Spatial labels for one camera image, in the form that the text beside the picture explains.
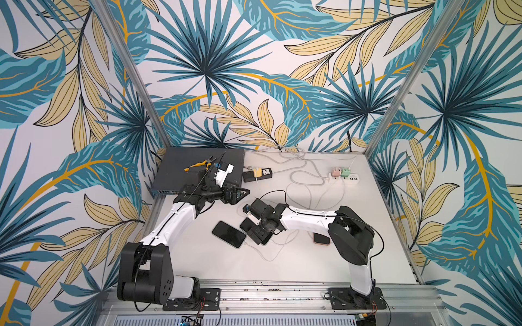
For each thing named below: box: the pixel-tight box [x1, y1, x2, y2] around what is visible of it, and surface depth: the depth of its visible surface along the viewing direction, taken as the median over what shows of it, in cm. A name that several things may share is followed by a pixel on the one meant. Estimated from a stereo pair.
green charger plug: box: [340, 167, 351, 178], surface depth 105 cm
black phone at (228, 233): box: [212, 220, 247, 248], surface depth 92 cm
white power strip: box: [328, 173, 361, 185], surface depth 108 cm
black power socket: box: [242, 167, 274, 183], surface depth 109 cm
